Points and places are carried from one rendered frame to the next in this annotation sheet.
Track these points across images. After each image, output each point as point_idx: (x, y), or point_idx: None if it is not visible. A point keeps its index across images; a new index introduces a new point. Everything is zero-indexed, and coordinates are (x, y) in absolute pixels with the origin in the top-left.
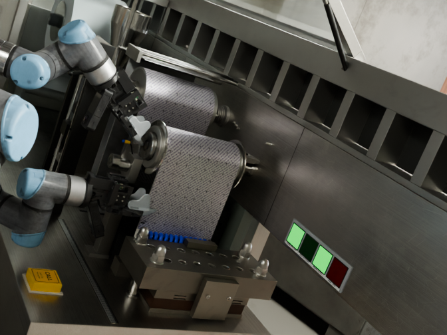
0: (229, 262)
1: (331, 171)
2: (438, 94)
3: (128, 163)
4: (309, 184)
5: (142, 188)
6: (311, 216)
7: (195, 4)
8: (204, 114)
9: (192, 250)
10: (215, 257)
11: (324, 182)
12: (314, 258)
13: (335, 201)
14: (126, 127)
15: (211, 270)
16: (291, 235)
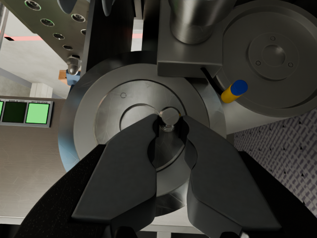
0: (77, 44)
1: (18, 191)
2: None
3: (173, 29)
4: (45, 166)
5: (104, 12)
6: (27, 139)
7: None
8: None
9: (82, 15)
10: (81, 35)
11: (24, 176)
12: (1, 106)
13: (0, 166)
14: (28, 213)
15: (29, 16)
16: (44, 111)
